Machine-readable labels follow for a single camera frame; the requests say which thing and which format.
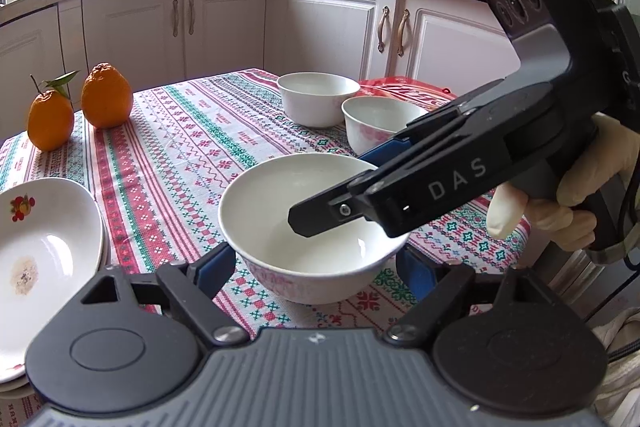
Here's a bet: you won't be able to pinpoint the large orange tangerine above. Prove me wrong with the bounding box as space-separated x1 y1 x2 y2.
80 63 134 129

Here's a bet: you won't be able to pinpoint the orange with leaf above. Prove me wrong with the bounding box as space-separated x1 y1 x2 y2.
26 70 78 153

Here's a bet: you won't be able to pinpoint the white kitchen cabinets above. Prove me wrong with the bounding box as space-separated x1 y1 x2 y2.
1 0 520 138

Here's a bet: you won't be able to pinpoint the white bowl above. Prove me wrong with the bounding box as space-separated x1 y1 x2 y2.
277 72 360 129
342 95 426 156
218 153 408 305

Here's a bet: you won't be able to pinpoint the red gift box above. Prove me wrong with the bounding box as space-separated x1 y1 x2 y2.
357 76 456 112

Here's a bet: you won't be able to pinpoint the patterned tablecloth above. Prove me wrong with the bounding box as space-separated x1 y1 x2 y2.
1 69 530 336

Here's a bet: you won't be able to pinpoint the white plate with fruit print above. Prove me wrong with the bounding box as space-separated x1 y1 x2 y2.
1 178 110 398

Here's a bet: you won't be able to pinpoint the gloved right hand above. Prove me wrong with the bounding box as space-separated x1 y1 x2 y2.
486 114 639 251

